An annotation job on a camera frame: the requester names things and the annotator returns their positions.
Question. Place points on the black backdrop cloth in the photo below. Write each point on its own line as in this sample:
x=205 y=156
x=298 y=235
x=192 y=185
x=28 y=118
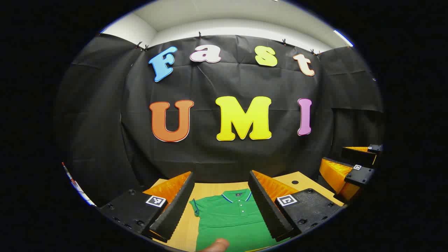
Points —
x=224 y=80

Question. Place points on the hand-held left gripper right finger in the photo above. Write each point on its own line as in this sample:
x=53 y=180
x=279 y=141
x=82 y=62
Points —
x=267 y=213

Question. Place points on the ceiling light panel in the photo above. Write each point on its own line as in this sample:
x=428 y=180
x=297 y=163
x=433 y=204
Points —
x=343 y=37

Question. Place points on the computer monitor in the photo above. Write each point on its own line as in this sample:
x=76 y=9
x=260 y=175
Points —
x=75 y=185

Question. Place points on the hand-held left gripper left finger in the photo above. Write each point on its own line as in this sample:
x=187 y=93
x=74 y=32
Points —
x=175 y=213

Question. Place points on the green polo T-shirt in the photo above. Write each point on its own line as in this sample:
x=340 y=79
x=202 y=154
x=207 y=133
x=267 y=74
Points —
x=227 y=224

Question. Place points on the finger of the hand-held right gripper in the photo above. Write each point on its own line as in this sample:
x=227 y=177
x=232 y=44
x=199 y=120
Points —
x=357 y=155
x=362 y=176

